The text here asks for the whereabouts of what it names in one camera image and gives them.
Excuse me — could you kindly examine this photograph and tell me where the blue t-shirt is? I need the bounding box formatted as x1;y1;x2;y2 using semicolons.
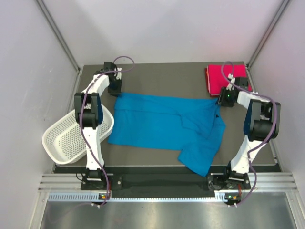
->
108;93;225;176

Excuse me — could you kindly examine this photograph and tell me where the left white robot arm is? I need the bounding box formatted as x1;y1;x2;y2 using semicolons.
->
74;62;122;191

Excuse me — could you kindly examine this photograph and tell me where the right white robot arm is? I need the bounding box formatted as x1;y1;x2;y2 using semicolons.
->
216;74;281;189

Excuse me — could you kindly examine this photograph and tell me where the folded pink t-shirt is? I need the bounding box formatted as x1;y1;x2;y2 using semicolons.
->
207;64;247;93

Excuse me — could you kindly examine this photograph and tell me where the folded red t-shirt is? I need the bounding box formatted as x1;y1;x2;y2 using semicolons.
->
204;68;220;97

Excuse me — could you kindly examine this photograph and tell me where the white perforated plastic basket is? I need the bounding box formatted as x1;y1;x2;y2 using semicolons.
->
42;105;114;165

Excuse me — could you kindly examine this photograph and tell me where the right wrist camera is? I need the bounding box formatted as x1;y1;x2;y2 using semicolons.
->
226;74;235;91

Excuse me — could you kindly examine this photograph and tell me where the left aluminium frame post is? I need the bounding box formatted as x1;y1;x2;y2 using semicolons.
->
34;0;81;71

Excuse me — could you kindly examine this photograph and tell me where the aluminium frame post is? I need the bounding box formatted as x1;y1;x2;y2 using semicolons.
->
34;0;81;71
246;0;292;69

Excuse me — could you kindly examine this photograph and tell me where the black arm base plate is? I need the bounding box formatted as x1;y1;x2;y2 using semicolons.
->
80;173;241;198

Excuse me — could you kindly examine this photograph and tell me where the white slotted cable duct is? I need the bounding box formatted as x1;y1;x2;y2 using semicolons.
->
48;192;237;203

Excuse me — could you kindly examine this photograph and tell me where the aluminium front rail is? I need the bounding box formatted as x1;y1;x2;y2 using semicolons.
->
38;172;297;192

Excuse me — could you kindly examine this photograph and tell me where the right aluminium frame post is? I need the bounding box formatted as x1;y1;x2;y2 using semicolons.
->
246;0;292;69

